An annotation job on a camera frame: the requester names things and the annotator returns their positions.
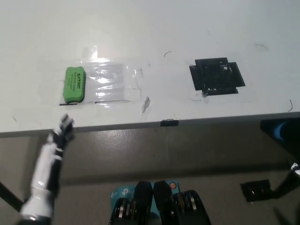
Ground black teal robot body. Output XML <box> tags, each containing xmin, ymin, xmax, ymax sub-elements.
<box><xmin>109</xmin><ymin>180</ymin><xmax>211</xmax><ymax>225</ymax></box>

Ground black and blue object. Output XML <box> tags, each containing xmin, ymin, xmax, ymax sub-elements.
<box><xmin>260</xmin><ymin>119</ymin><xmax>300</xmax><ymax>147</ymax></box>

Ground black table leg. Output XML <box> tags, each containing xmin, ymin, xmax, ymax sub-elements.
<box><xmin>0</xmin><ymin>180</ymin><xmax>25</xmax><ymax>211</ymax></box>
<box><xmin>273</xmin><ymin>164</ymin><xmax>300</xmax><ymax>195</ymax></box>

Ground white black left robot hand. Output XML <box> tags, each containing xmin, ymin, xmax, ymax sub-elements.
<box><xmin>20</xmin><ymin>113</ymin><xmax>76</xmax><ymax>218</ymax></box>

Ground clear tape patch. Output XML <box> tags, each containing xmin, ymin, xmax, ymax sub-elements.
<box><xmin>38</xmin><ymin>45</ymin><xmax>144</xmax><ymax>108</ymax></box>

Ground small black tape strip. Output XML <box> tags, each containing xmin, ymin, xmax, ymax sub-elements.
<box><xmin>160</xmin><ymin>119</ymin><xmax>179</xmax><ymax>128</ymax></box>

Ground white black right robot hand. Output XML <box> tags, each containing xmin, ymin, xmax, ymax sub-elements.
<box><xmin>290</xmin><ymin>162</ymin><xmax>300</xmax><ymax>176</ymax></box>

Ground black tape square patch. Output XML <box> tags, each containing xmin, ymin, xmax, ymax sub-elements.
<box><xmin>188</xmin><ymin>56</ymin><xmax>246</xmax><ymax>96</ymax></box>

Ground black floor bracket right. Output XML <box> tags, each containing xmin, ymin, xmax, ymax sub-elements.
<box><xmin>240</xmin><ymin>179</ymin><xmax>272</xmax><ymax>203</ymax></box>

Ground green whiteboard eraser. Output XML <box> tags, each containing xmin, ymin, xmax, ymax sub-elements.
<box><xmin>62</xmin><ymin>66</ymin><xmax>88</xmax><ymax>104</ymax></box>

